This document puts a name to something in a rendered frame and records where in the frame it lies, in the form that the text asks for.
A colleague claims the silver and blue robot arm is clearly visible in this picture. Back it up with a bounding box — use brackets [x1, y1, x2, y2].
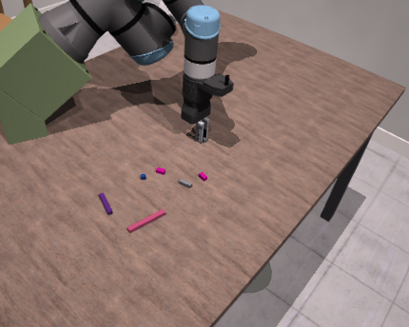
[39, 0, 221, 66]

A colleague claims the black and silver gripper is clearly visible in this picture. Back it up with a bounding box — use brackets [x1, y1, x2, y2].
[181, 58, 234, 143]

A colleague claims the pink rod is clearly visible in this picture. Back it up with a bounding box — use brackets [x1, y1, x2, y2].
[127, 209, 166, 234]

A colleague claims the purple rod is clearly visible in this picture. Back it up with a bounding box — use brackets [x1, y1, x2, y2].
[99, 193, 112, 215]

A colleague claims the small magenta block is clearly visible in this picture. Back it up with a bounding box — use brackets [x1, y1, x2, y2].
[156, 167, 166, 175]
[199, 172, 207, 181]

